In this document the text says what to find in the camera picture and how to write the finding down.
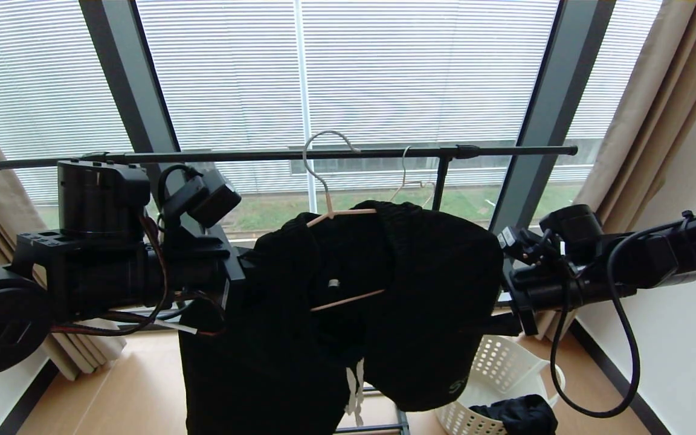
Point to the black clothes rack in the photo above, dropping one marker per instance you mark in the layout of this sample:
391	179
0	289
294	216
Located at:
505	150

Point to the pink clothes hanger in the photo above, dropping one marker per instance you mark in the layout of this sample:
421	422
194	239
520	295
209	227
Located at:
403	172
348	212

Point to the white laundry basket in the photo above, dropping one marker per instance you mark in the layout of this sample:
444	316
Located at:
505	362

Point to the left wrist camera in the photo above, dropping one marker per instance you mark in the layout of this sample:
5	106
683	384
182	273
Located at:
215	196

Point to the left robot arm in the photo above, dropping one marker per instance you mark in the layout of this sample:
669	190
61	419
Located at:
100	199

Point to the black garment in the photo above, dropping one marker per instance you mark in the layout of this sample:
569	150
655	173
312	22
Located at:
517	417

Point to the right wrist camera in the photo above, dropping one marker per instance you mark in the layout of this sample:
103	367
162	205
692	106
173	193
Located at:
514	238

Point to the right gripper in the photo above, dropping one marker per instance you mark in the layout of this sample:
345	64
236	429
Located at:
565	290

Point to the window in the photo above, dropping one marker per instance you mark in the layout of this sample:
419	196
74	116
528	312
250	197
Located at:
384	72

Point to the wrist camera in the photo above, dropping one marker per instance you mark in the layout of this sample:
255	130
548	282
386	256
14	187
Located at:
514	238
215	196

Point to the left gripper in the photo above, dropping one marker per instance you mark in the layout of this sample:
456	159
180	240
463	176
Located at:
173	272

